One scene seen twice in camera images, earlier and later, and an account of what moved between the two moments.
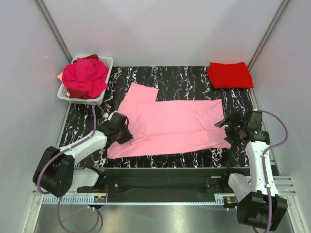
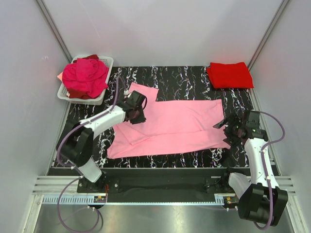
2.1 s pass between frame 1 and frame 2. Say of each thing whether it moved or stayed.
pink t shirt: stayed
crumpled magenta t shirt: stayed
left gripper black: moved
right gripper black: stayed
